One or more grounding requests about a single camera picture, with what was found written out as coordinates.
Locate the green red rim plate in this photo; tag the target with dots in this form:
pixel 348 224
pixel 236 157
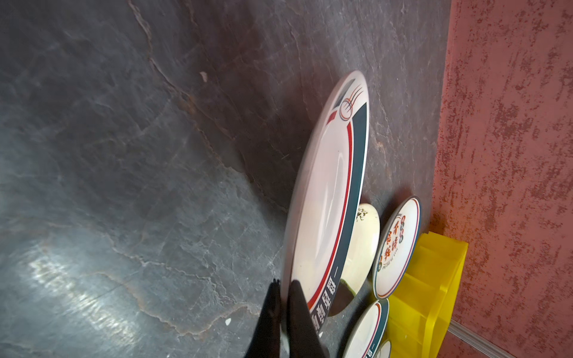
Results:
pixel 326 196

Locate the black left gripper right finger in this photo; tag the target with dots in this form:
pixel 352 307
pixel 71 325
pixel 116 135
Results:
pixel 302 335

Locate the white plate flower outline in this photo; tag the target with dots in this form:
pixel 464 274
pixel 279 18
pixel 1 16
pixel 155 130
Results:
pixel 384 350

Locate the green rim plate centre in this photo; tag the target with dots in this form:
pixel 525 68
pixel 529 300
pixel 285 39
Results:
pixel 367 334

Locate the yellow plastic bin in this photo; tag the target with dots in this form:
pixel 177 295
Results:
pixel 422 304

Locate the aluminium corner post right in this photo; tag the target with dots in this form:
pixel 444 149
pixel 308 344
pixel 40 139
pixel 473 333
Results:
pixel 477 342

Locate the cream plate green patch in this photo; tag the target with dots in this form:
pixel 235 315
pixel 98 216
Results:
pixel 362 249

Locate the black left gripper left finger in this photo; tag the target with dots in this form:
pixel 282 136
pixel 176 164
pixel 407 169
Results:
pixel 266 340

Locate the white plate red characters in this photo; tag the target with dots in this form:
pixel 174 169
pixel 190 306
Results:
pixel 398 241

